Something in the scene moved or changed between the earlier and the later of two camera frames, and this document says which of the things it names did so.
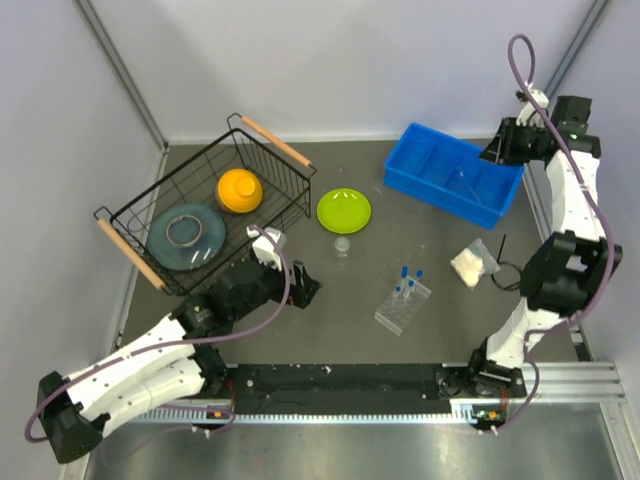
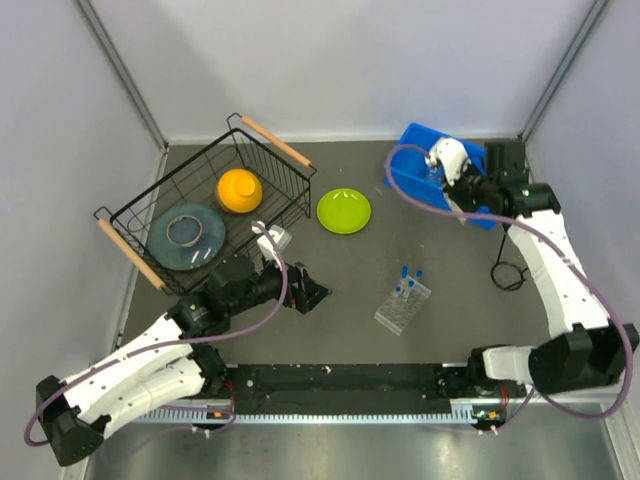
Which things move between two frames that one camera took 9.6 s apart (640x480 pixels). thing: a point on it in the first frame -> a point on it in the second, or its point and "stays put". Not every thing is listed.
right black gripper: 500,150 -> 453,191
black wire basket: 193,225 stays put
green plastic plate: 343,210 stays put
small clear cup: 342,253 -> 435,174
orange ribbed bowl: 239,190 stays put
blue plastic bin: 452,172 stays put
